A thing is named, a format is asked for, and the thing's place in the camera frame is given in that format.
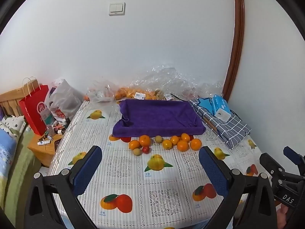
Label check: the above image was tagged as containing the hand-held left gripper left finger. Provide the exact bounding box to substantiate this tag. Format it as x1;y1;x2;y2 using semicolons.
24;145;103;229

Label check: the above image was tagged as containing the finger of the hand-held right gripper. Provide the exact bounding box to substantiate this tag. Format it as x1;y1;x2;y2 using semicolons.
259;153;283;184
283;146;305;166

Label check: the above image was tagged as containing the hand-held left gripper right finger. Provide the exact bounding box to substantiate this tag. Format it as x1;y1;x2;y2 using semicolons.
199;146;278;229

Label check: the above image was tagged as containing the purple towel lined tray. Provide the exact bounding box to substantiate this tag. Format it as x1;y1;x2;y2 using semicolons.
112;99;206;138

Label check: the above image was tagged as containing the person's right hand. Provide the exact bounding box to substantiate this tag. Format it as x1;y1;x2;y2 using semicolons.
276;204;290;229

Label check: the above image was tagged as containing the grey checked cloth bag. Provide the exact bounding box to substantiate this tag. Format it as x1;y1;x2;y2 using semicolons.
189;98;252;149

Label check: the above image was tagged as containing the wooden nightstand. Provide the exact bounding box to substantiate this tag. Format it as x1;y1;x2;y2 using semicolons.
27;124;65;167

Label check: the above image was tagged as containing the cluster of small bottles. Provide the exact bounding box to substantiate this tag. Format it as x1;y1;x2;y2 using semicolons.
45;119;70;136

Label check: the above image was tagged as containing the fruit print lace tablecloth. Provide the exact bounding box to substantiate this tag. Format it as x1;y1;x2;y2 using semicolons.
46;100;270;229

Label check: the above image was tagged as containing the blue tissue pack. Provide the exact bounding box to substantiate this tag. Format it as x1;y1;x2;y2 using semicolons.
211;94;232;122

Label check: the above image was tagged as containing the green blanket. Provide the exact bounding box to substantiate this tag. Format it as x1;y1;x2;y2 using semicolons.
0;126;41;225

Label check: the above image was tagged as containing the light blue paper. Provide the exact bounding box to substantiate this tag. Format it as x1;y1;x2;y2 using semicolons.
197;98;215;112

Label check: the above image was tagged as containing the white plastic bag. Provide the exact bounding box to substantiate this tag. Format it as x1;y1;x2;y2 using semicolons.
45;79;81;124

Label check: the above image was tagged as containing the red paper shopping bag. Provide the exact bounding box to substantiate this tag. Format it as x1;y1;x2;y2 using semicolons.
19;77;51;136

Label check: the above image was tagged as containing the small clear plastic bag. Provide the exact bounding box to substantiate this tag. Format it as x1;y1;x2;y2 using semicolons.
86;80;120;103

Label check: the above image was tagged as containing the blue printed pillow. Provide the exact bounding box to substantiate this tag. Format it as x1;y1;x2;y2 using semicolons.
0;129;17;184

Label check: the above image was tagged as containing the white dotted pillow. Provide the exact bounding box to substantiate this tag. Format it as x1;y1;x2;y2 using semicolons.
0;116;26;139

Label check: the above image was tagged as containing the clear bag of oranges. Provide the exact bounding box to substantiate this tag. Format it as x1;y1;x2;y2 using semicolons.
114;86;174;101

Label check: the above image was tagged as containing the crumpled clear plastic wrap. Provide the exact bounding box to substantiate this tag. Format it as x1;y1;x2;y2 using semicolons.
130;63;224;101

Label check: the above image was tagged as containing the wooden headboard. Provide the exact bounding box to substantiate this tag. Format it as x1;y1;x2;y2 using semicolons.
0;79;40;120

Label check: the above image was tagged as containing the brown wooden door frame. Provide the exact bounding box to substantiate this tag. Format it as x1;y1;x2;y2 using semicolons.
223;0;246;101

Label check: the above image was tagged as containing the white light switch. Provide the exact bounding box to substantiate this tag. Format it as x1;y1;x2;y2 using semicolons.
109;2;126;16

